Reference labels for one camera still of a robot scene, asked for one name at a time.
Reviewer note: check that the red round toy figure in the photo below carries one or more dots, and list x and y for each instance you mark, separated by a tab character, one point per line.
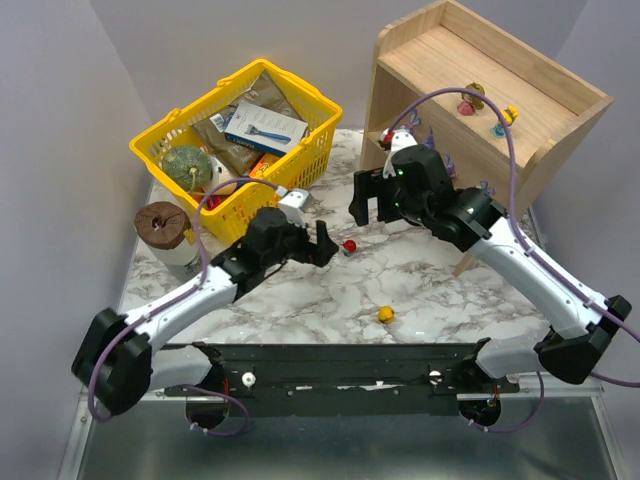
349	247

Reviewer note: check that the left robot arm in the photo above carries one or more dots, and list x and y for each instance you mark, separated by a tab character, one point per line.
123	355

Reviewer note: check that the blue razor package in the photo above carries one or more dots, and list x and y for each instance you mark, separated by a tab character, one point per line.
265	130

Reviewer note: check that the green melon toy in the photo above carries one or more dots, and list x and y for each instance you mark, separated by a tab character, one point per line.
188	166

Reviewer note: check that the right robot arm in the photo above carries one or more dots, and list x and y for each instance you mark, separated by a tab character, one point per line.
582	321

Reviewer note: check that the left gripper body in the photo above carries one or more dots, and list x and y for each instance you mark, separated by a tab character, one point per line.
310	248

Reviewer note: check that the yellow duck toy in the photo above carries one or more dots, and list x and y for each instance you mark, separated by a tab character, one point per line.
386	315

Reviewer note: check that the red snack packet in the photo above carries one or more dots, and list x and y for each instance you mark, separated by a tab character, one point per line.
213	201

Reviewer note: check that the yellow blue minion toy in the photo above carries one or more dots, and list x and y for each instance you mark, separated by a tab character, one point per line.
508	116

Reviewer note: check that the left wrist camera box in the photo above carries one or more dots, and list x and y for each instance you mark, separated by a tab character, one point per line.
293	205

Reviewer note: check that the olive brown toy figure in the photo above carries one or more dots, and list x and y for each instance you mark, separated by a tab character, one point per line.
470	104

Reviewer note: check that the brown lid white canister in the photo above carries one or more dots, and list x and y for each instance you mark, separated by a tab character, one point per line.
167	231

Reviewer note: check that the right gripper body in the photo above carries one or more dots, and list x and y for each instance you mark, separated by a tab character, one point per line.
373	195

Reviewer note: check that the bunny holding strawberry cake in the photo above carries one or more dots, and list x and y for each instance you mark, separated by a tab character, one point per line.
429	141

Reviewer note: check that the yellow plastic basket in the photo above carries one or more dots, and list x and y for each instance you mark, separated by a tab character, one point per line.
298	169

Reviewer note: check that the white orange plush toy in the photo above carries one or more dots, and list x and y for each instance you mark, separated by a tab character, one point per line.
220	174

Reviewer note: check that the brown foil bag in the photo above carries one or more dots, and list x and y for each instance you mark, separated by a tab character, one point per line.
238	158

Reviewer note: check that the wooden shelf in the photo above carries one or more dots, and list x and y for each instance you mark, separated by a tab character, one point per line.
493	105

